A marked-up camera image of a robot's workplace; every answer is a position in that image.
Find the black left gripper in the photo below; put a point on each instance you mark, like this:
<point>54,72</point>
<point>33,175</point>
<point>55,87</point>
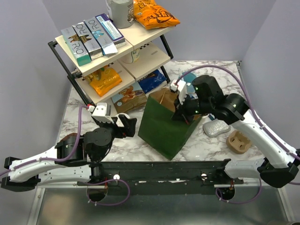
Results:
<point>128,131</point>

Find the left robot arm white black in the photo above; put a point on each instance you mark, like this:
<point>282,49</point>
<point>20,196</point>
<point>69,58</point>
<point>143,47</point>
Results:
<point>74,159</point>

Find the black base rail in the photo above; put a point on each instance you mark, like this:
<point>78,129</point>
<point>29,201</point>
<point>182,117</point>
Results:
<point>159,178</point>

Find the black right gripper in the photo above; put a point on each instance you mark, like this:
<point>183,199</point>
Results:
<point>179,116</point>

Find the orange chips bag top shelf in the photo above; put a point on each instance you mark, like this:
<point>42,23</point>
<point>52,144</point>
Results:
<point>153,16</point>

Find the white plastic lid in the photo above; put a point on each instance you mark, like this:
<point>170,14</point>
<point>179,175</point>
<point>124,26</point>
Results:
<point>119,122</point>

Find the blue RO box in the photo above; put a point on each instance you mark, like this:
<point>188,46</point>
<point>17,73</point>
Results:
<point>99,33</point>

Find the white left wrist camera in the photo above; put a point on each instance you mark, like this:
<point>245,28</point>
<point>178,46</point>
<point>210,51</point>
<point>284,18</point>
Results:
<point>101,112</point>

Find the blue snack bag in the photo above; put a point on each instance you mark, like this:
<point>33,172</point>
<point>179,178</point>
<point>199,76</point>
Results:
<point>151,81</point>

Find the brown cardboard cup carrier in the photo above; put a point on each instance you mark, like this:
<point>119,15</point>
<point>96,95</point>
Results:
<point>238,143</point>

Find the black frame beige shelf rack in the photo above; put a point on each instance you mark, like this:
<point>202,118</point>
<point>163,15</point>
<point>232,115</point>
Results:
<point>154,54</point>

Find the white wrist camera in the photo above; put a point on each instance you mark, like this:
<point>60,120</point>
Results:
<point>180,87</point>
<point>101,112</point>

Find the silver glitter pouch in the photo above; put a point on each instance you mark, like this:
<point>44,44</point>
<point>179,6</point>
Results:
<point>215,127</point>

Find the grey canister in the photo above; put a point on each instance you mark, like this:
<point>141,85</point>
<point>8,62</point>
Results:
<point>121,12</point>

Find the brown RO box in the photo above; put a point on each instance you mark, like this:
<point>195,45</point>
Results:
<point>90,43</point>

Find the yellow snack bag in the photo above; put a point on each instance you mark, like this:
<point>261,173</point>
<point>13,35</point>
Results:
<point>103,80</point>

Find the teal RO box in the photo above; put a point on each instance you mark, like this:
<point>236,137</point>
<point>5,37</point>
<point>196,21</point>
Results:
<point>76,47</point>

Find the light blue cup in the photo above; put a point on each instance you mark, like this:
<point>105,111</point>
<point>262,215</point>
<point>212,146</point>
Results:
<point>189,77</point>

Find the brown snack bag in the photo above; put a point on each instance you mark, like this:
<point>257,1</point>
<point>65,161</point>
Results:
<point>129,98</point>

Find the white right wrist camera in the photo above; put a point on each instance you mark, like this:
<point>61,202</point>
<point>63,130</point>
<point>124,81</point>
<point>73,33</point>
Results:
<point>180,87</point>

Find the purple white box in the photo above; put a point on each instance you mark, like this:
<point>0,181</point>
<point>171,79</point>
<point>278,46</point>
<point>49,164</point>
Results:
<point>113,32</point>

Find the blue razor box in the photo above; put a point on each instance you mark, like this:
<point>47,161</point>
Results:
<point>211,117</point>

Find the green paper bag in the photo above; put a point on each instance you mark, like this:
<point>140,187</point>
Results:
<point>157,128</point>

